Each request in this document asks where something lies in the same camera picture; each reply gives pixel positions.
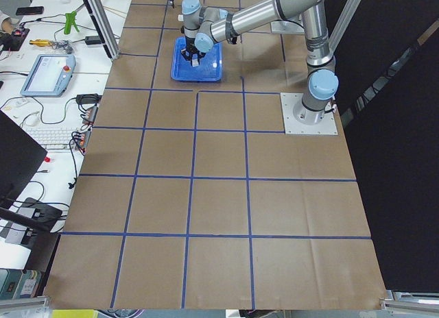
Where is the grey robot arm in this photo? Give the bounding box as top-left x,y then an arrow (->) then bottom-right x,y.
179,0 -> 339,125

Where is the blue plastic tray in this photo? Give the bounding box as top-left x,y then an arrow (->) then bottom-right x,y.
171,36 -> 224,83

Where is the black power adapter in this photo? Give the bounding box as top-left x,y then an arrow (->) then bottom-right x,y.
84,36 -> 102,45

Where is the green grabber tool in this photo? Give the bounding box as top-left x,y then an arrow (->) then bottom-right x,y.
63,11 -> 79,35

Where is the black smartphone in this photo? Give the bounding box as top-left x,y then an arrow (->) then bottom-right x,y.
16,6 -> 44,16

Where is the teach pendant tablet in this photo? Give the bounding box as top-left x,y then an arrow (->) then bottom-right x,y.
20,54 -> 76,97

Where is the white keyboard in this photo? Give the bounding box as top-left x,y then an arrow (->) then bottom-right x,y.
23,127 -> 84,151

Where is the black monitor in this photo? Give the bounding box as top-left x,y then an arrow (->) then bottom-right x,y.
0,112 -> 47,209

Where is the aluminium frame post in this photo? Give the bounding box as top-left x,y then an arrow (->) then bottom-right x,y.
83,0 -> 120,61

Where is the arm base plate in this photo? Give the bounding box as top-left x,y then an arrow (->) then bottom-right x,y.
280,93 -> 338,136

